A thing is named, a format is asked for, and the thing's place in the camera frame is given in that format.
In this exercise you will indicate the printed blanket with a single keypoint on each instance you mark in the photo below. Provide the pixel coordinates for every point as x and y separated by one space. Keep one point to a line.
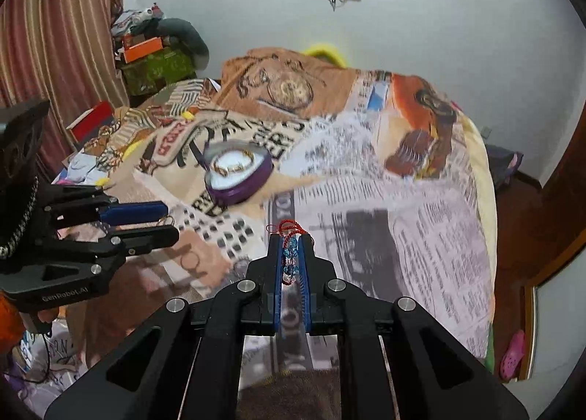
366 200

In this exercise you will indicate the purple heart-shaped jewelry box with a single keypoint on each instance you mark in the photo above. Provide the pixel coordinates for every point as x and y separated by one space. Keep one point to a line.
238 186

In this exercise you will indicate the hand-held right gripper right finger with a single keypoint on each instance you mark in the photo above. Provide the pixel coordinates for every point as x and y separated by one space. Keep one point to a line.
303 282

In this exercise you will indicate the dark clothes heap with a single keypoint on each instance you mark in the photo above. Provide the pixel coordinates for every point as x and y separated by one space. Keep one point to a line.
503 165

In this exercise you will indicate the red book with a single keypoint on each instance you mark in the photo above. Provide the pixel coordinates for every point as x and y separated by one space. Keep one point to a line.
91 122

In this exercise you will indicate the white clothes pile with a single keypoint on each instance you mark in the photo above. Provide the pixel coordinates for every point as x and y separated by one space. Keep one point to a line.
135 19

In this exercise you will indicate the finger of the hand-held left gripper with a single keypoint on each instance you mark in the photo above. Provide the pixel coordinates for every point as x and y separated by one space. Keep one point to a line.
132 212
146 239

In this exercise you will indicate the yellow plastic item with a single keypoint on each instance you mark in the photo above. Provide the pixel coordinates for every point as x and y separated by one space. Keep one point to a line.
326 51

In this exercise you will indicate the grey cloth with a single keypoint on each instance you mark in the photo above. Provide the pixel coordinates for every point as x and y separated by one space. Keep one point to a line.
187 35

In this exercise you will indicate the striped red curtain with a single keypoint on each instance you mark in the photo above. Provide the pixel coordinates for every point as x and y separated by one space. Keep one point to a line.
50 35

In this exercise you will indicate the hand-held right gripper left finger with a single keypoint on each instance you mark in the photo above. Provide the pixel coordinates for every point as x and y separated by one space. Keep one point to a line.
277 273

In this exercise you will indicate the pink slipper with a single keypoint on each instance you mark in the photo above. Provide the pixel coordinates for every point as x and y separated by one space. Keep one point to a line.
512 353

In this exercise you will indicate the orange box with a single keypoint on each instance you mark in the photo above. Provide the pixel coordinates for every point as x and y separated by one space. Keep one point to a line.
143 49

